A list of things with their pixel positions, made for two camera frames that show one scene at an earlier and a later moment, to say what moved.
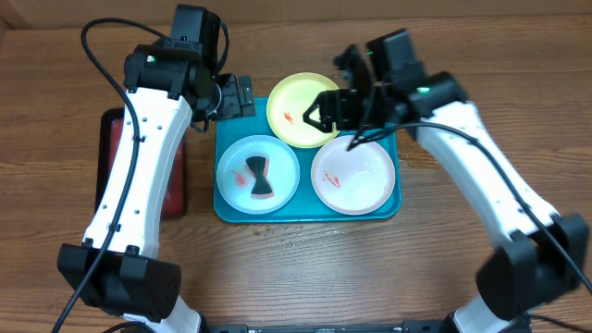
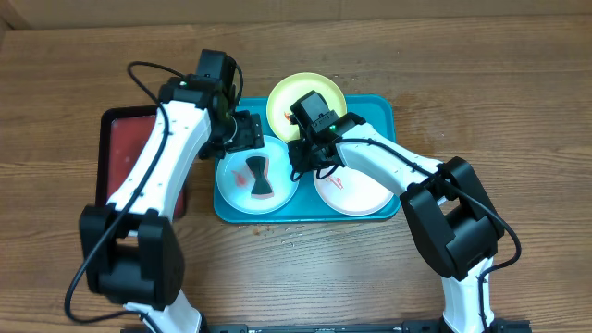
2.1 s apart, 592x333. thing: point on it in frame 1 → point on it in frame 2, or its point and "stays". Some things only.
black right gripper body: x=363 y=113 → x=309 y=159
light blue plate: x=235 y=178 stays
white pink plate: x=356 y=181 stays
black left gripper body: x=228 y=105 → x=240 y=135
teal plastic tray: x=239 y=117 stays
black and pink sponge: x=262 y=187 stays
